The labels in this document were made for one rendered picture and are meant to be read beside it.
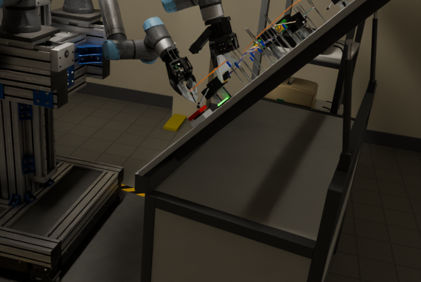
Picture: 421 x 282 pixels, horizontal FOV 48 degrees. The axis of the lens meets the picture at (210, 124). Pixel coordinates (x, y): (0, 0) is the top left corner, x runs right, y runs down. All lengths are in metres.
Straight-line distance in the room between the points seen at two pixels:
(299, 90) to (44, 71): 1.35
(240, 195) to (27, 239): 1.13
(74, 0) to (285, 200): 1.43
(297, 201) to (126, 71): 3.11
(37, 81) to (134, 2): 2.42
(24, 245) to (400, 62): 3.13
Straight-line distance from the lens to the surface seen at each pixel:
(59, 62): 1.99
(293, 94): 2.66
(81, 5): 2.47
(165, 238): 1.63
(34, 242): 2.35
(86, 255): 2.61
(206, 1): 1.60
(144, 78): 4.47
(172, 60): 1.71
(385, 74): 4.20
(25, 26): 2.04
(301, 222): 1.54
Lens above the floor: 1.63
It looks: 23 degrees down
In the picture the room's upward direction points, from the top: 6 degrees clockwise
